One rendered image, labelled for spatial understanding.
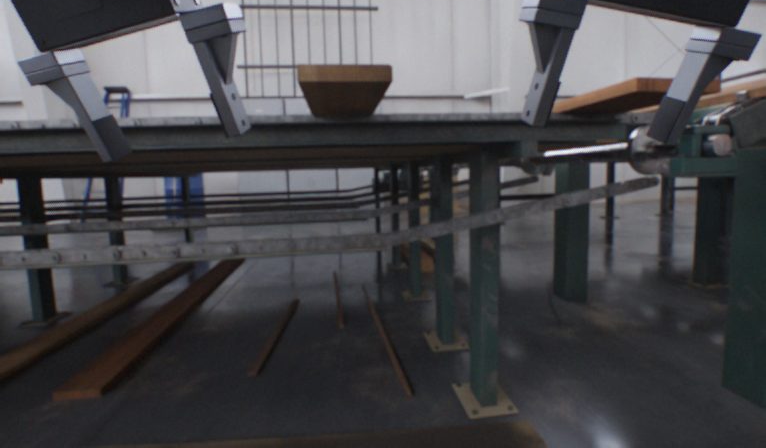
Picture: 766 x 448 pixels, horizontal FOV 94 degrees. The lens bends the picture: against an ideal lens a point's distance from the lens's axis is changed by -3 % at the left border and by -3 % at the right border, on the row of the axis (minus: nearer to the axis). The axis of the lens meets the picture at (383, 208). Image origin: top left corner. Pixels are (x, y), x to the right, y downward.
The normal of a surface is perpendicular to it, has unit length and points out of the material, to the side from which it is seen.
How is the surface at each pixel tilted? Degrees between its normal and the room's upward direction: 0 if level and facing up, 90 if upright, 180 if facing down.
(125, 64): 90
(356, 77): 90
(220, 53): 113
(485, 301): 90
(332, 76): 90
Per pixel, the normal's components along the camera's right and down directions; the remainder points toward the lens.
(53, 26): -0.07, 0.48
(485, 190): 0.12, 0.09
